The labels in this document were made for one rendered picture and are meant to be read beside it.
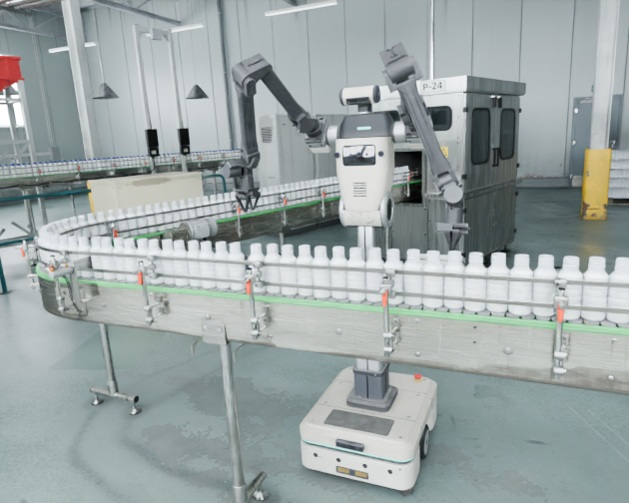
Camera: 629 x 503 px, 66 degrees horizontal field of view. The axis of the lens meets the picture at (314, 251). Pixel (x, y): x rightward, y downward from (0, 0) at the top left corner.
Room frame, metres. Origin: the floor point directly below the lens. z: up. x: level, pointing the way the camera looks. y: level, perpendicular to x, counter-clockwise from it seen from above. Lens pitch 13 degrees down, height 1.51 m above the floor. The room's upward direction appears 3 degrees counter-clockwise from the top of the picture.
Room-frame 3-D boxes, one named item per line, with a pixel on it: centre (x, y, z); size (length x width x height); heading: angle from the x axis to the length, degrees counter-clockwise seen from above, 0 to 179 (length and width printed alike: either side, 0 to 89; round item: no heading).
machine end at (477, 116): (5.78, -1.55, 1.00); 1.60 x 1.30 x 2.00; 138
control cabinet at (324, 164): (8.65, -0.23, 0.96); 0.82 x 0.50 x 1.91; 138
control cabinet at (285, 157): (7.99, 0.38, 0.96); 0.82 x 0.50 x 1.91; 138
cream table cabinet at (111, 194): (5.72, 1.89, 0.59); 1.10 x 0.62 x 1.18; 138
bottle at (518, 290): (1.28, -0.56, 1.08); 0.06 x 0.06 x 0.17
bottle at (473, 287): (1.33, -0.45, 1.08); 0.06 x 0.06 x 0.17
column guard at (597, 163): (7.83, -4.57, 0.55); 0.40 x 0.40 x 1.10; 66
